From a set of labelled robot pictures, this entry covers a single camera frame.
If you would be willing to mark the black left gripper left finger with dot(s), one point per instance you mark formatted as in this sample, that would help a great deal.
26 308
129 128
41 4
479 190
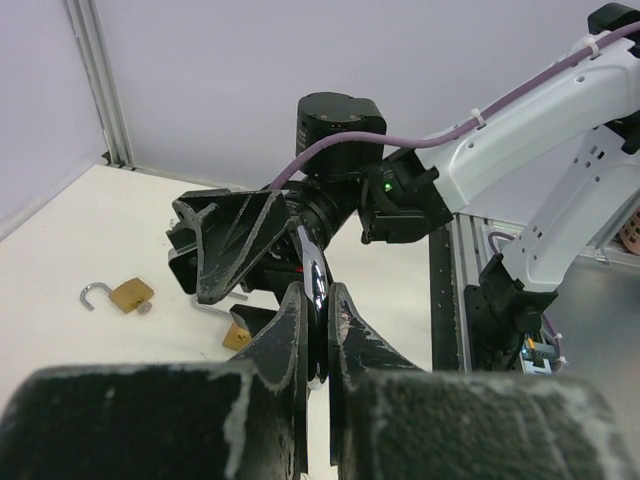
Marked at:
244 418

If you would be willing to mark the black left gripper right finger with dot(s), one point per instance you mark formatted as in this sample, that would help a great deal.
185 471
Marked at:
389 419

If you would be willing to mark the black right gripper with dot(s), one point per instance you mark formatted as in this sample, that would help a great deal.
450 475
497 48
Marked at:
256 240

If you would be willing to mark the large brass padlock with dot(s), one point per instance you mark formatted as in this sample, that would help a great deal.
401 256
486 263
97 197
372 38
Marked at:
316 282

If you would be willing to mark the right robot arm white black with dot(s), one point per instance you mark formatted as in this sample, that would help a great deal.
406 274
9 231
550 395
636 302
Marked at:
404 190

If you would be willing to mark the medium brass padlock long shackle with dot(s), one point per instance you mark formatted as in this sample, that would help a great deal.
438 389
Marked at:
235 336

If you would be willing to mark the brass padlock far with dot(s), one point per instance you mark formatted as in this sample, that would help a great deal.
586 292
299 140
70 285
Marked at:
133 295

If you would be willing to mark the right aluminium corner post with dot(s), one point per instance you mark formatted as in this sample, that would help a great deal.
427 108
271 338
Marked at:
92 45

